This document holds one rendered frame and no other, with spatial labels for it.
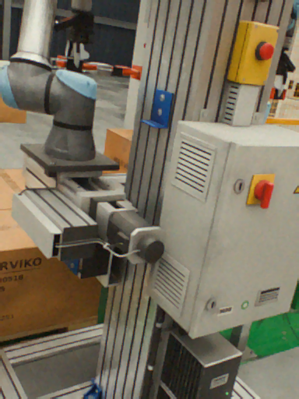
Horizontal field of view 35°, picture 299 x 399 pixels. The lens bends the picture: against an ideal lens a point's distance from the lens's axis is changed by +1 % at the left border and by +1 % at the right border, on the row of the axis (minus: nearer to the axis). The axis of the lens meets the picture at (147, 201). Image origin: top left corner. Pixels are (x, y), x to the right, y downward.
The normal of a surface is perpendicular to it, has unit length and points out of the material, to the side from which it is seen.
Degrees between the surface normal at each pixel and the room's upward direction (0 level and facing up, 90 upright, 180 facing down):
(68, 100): 90
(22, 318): 90
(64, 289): 90
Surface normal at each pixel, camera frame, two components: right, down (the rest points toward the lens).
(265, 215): 0.54, 0.36
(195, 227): -0.83, 0.06
